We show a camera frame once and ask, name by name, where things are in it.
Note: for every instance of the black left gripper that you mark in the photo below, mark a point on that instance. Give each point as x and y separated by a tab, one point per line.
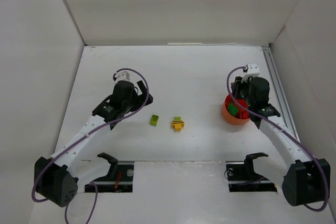
142	94

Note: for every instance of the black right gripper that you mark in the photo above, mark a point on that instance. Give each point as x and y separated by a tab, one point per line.
238	91

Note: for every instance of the green large lego brick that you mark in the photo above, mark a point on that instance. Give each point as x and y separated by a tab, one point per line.
232	109

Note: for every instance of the lime green square lego brick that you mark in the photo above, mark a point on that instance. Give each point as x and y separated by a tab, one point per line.
154	119

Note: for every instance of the yellow striped lego piece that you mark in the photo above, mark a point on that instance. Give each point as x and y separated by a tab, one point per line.
177	125

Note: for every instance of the red lego plate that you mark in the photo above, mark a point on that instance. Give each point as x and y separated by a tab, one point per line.
242	115

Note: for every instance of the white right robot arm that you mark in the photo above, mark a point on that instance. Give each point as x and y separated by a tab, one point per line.
303	178

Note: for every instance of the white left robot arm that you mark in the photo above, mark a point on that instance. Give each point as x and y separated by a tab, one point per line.
67	171

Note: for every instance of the orange divided round container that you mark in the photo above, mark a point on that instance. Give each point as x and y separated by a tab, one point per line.
230	119

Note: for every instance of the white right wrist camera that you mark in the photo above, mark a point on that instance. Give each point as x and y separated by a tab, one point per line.
251	70

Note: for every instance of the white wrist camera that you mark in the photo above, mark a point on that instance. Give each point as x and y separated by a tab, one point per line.
251	70
121	76

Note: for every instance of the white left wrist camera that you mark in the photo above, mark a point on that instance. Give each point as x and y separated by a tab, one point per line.
121	76

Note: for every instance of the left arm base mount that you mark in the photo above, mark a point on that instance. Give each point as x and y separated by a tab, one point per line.
118	178

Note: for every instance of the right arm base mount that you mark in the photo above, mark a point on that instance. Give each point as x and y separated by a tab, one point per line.
242	177

